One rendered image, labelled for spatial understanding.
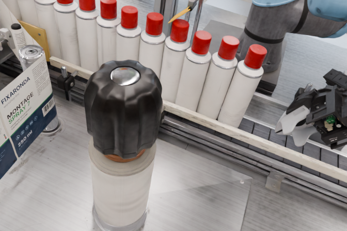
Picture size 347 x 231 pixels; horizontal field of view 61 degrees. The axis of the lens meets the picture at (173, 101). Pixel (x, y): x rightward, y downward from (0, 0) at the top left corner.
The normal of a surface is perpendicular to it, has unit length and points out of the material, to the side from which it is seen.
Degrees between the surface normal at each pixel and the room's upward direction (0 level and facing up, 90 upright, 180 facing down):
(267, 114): 0
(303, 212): 0
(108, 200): 87
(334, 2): 91
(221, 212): 0
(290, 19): 89
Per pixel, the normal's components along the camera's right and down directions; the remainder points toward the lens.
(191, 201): 0.14, -0.70
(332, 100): -0.73, -0.65
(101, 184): -0.50, 0.52
